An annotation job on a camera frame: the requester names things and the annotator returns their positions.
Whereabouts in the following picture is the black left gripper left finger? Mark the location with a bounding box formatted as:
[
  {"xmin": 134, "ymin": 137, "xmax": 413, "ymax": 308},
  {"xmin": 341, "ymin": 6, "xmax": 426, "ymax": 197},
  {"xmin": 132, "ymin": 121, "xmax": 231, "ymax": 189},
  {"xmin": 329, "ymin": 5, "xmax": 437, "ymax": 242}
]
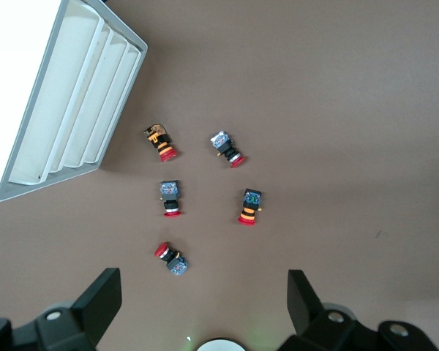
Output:
[{"xmin": 0, "ymin": 268, "xmax": 122, "ymax": 351}]

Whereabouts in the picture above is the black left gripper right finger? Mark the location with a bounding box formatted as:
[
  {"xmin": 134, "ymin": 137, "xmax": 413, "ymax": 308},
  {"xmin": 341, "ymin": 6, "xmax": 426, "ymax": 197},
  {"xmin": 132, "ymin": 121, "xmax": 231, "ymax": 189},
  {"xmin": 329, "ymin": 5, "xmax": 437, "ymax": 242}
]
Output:
[{"xmin": 277, "ymin": 269, "xmax": 438, "ymax": 351}]

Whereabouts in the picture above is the red mushroom button blue base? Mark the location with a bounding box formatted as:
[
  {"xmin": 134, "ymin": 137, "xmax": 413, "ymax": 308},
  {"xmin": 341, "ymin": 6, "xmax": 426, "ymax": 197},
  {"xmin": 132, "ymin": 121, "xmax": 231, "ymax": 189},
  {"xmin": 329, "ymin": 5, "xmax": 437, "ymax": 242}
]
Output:
[
  {"xmin": 157, "ymin": 178, "xmax": 185, "ymax": 219},
  {"xmin": 153, "ymin": 241, "xmax": 190, "ymax": 278},
  {"xmin": 209, "ymin": 129, "xmax": 249, "ymax": 169}
]

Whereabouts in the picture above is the red button orange ringed body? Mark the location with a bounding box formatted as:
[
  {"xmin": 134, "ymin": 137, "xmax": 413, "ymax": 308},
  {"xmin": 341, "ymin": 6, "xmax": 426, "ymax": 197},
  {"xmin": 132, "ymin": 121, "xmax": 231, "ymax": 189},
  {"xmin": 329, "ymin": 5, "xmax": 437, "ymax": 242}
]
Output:
[{"xmin": 237, "ymin": 188, "xmax": 265, "ymax": 227}]

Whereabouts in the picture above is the red button orange base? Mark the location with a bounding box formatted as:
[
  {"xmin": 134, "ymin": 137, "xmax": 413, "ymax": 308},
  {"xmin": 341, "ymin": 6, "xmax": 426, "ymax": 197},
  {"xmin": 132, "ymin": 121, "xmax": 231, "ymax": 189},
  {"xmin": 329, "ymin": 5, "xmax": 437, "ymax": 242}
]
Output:
[{"xmin": 143, "ymin": 123, "xmax": 179, "ymax": 164}]

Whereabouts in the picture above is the white grey slotted organizer box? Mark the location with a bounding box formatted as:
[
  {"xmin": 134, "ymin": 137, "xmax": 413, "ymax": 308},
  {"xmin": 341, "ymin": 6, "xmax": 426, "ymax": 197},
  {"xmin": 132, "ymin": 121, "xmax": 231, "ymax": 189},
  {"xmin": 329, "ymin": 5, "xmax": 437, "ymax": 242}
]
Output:
[{"xmin": 0, "ymin": 0, "xmax": 149, "ymax": 203}]

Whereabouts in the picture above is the brown table mat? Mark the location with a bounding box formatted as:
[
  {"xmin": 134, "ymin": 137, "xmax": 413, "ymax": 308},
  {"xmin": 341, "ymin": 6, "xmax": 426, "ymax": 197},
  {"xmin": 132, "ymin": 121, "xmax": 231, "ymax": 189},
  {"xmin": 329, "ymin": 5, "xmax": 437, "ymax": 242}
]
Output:
[{"xmin": 0, "ymin": 0, "xmax": 439, "ymax": 351}]

